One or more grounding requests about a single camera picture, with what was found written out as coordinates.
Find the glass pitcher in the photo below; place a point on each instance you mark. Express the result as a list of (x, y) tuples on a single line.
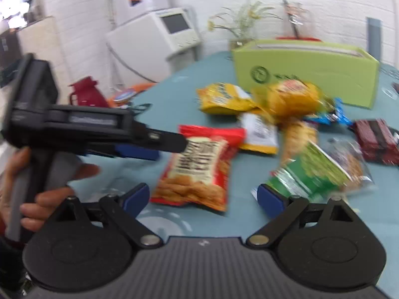
[(296, 15)]

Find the orange stool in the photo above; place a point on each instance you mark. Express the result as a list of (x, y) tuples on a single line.
[(143, 87)]

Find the orange cracker packet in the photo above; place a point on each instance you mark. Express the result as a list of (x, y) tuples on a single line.
[(297, 140)]

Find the blue and white jar lid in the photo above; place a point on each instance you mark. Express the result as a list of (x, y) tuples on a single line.
[(123, 95)]

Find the orange-yellow snack bag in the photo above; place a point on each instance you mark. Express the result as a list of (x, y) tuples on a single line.
[(290, 98)]

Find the yellow snack bag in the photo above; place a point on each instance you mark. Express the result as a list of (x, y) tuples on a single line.
[(218, 99)]

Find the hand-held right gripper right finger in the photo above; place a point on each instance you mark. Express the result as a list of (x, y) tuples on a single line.
[(269, 201)]

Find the grey post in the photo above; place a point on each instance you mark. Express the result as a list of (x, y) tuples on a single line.
[(374, 37)]

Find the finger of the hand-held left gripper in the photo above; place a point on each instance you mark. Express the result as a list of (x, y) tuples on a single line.
[(165, 140), (137, 153)]

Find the beige cabinet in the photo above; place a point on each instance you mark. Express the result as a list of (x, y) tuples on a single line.
[(37, 40)]

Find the light green cardboard box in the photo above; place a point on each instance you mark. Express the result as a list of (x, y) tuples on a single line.
[(311, 68)]

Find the white appliance with screen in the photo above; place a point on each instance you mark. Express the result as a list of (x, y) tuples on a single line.
[(140, 37)]

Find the green pea snack bag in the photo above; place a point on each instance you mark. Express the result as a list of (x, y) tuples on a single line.
[(311, 168)]

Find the green potted plant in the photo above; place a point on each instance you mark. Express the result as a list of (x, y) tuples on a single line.
[(241, 21)]

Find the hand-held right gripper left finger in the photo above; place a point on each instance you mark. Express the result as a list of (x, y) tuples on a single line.
[(137, 194)]

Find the clear cracker packet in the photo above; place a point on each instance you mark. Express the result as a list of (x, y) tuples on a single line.
[(353, 165)]

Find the person's left hand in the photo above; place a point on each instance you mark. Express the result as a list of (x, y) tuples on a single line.
[(46, 197)]

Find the white and yellow snack packet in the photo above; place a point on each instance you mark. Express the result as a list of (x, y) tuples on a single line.
[(258, 134)]

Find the dark red snack bar pack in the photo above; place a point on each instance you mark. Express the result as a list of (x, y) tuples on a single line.
[(374, 140)]

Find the red thermos jug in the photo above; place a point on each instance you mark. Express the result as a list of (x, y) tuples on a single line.
[(89, 95)]

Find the blue snack packet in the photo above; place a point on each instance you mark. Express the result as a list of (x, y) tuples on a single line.
[(338, 116)]

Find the red snack bag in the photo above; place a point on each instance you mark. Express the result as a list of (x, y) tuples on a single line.
[(193, 174)]

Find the teal printed tablecloth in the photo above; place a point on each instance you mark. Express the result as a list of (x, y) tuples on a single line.
[(174, 99)]

